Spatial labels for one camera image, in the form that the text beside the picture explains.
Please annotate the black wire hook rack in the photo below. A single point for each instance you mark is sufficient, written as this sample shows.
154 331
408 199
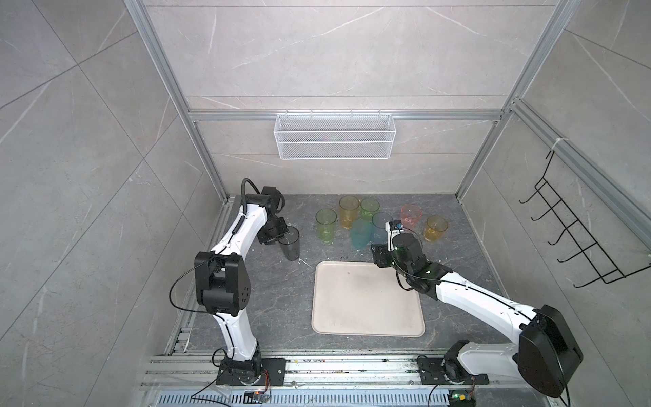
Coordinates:
575 231

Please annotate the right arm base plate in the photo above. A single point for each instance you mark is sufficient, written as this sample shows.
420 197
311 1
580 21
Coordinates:
440 371

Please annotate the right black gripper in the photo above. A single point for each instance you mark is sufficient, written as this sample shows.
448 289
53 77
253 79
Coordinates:
380 254

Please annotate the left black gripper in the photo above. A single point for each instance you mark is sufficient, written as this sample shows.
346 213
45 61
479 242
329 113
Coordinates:
283 230

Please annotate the pink glass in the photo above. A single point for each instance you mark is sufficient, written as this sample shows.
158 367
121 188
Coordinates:
410 216

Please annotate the tall amber tumbler glass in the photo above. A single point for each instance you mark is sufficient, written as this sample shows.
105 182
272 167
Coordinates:
349 210

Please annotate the dark grey tumbler glass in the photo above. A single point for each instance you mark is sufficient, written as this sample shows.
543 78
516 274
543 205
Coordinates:
290 244

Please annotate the white wire mesh basket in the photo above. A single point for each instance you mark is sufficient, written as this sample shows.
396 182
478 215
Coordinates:
334 136

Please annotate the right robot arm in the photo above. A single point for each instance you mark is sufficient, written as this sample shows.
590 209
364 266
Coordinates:
541 349

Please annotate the tall green tumbler glass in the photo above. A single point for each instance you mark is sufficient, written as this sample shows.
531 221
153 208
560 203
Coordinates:
326 220

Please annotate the aluminium mounting rail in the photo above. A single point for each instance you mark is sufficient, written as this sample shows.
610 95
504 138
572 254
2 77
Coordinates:
312 370

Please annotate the short yellow glass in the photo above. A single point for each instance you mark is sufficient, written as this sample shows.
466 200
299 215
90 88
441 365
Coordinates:
435 227

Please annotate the small green glass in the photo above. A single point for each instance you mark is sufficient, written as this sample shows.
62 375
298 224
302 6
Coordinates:
368 208

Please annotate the teal textured cup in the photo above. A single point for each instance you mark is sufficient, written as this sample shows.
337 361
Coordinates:
360 234

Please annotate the blue tumbler glass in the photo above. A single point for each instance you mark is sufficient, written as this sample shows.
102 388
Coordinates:
379 232

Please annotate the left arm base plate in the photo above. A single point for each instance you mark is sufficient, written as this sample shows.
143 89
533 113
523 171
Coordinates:
255 372

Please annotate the beige plastic tray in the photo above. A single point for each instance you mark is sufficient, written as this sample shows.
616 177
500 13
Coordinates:
362 299

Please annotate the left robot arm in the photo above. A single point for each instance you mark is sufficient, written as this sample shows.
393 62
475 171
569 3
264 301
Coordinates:
222 282

